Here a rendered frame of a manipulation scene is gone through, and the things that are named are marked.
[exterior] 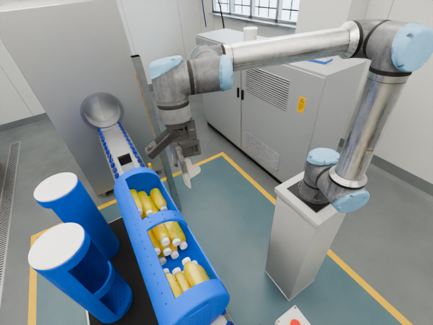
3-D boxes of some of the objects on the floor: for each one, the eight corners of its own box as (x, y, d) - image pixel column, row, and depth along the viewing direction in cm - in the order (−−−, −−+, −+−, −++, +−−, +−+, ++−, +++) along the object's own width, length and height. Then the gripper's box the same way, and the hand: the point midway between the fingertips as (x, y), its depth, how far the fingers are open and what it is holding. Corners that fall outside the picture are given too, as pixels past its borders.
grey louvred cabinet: (229, 115, 428) (225, 28, 335) (325, 182, 284) (367, 60, 190) (204, 125, 409) (193, 35, 315) (294, 201, 264) (323, 77, 171)
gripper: (204, 127, 61) (212, 186, 71) (182, 108, 77) (191, 158, 87) (173, 135, 58) (185, 195, 69) (157, 114, 74) (169, 165, 84)
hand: (181, 177), depth 77 cm, fingers open, 14 cm apart
